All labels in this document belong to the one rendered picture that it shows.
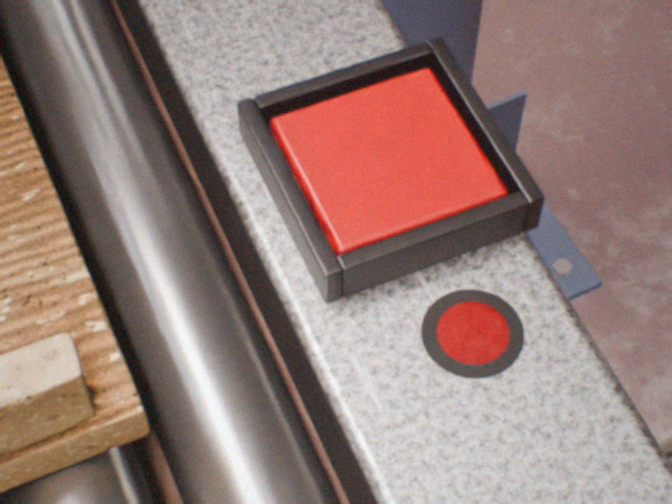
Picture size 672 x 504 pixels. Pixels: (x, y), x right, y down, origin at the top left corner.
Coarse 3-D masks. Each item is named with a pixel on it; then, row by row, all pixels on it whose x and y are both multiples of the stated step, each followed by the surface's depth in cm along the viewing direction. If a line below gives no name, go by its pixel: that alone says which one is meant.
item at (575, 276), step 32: (384, 0) 111; (416, 0) 112; (448, 0) 113; (480, 0) 119; (416, 32) 115; (448, 32) 117; (512, 96) 146; (512, 128) 150; (544, 224) 153; (544, 256) 150; (576, 256) 150; (576, 288) 148
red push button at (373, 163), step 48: (384, 96) 43; (432, 96) 43; (288, 144) 42; (336, 144) 42; (384, 144) 42; (432, 144) 42; (336, 192) 41; (384, 192) 41; (432, 192) 41; (480, 192) 41; (336, 240) 40
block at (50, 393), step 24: (0, 360) 34; (24, 360) 34; (48, 360) 34; (72, 360) 34; (0, 384) 33; (24, 384) 33; (48, 384) 34; (72, 384) 34; (0, 408) 33; (24, 408) 34; (48, 408) 34; (72, 408) 35; (0, 432) 34; (24, 432) 35; (48, 432) 35
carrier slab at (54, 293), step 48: (0, 96) 42; (0, 144) 41; (0, 192) 40; (48, 192) 40; (0, 240) 39; (48, 240) 39; (0, 288) 38; (48, 288) 38; (0, 336) 37; (48, 336) 37; (96, 336) 37; (96, 384) 36; (96, 432) 36; (144, 432) 37; (0, 480) 36
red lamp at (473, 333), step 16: (464, 304) 40; (480, 304) 40; (448, 320) 40; (464, 320) 40; (480, 320) 40; (496, 320) 40; (448, 336) 40; (464, 336) 40; (480, 336) 40; (496, 336) 40; (448, 352) 39; (464, 352) 39; (480, 352) 39; (496, 352) 39
